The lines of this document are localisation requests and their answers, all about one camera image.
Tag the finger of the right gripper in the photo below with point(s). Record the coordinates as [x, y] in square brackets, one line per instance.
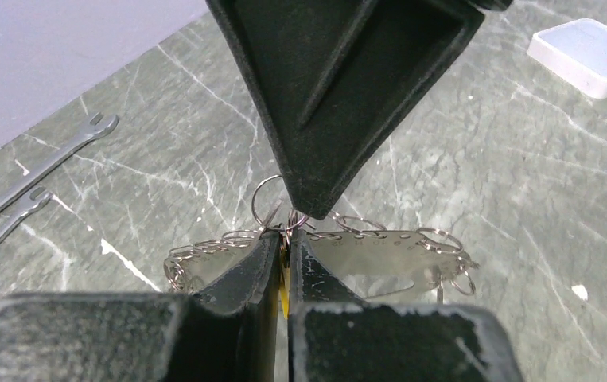
[332, 79]

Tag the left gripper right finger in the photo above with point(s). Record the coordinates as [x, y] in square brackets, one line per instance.
[335, 335]

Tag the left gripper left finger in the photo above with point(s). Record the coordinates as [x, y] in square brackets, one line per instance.
[224, 332]

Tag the key with yellow tag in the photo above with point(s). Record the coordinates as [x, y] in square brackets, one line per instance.
[284, 285]

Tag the upper silver wrench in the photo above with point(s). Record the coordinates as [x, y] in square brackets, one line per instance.
[94, 127]

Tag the white square plastic lid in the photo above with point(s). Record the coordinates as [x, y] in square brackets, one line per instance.
[576, 52]

